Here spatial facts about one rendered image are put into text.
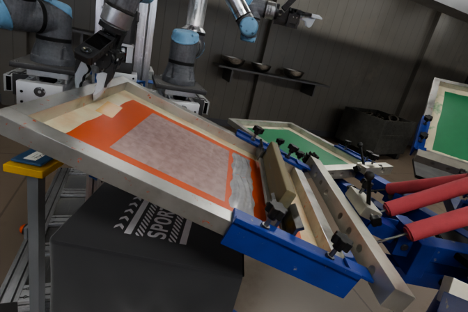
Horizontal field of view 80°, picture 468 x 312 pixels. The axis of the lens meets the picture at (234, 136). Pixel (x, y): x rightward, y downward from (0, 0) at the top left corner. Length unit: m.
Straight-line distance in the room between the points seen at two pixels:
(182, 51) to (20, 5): 0.56
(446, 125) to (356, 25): 4.35
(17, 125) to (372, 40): 6.31
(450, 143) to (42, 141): 1.93
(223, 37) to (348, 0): 2.48
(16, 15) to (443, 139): 2.10
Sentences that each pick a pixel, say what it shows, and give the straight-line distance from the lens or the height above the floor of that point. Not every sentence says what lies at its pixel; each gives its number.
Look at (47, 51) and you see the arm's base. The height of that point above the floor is 1.31.
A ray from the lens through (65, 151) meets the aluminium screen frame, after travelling 0.60.
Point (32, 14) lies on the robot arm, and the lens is 1.22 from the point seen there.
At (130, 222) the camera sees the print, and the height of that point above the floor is 0.95.
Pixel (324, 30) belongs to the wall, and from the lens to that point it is 5.81.
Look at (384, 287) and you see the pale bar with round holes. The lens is 0.71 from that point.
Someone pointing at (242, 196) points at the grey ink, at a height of 1.11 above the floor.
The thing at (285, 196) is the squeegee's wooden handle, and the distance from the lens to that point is 0.69.
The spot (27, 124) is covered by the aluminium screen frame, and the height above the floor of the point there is 1.26.
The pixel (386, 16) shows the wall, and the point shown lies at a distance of 6.71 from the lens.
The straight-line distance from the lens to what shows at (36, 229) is 1.33.
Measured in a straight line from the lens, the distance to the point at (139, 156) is 0.71.
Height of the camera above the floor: 1.48
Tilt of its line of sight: 18 degrees down
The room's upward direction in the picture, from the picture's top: 13 degrees clockwise
